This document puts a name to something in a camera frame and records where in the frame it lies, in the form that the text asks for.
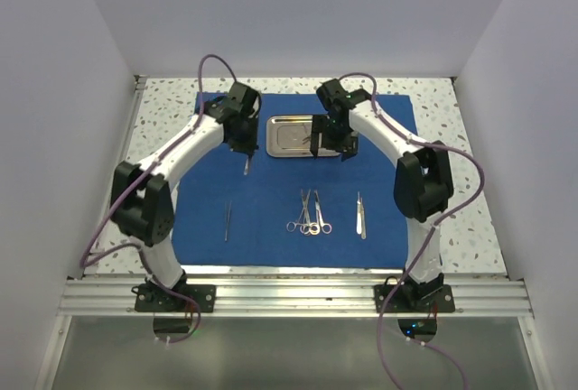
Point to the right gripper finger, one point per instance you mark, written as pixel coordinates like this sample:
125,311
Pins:
316,129
349,147

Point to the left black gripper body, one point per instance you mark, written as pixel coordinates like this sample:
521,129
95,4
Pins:
247,140

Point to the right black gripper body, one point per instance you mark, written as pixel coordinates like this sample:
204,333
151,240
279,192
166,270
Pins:
333,136

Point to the steel scalpel handle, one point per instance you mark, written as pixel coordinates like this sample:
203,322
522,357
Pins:
362,220

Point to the blue surgical cloth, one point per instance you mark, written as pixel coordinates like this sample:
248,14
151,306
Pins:
265,200

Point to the steel forceps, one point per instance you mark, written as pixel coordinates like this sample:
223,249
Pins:
228,211

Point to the steel surgical scissors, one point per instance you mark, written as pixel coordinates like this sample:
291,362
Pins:
324,227

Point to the steel hemostat clamp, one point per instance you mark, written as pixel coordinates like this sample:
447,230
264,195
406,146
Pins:
292,226

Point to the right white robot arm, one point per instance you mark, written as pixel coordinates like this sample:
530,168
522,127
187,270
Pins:
423,182

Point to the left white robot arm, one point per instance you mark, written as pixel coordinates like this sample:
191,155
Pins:
141,205

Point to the steel instrument tray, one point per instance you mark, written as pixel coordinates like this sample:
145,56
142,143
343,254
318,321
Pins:
284,134

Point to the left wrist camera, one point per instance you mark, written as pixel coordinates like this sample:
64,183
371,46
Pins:
243,100

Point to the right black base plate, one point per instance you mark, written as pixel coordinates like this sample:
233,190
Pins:
413,297

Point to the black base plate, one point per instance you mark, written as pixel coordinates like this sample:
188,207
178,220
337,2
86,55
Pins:
149,297
413,297

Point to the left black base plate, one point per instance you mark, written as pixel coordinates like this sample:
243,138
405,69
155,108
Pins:
149,297

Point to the aluminium front rail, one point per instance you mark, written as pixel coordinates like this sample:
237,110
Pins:
305,296

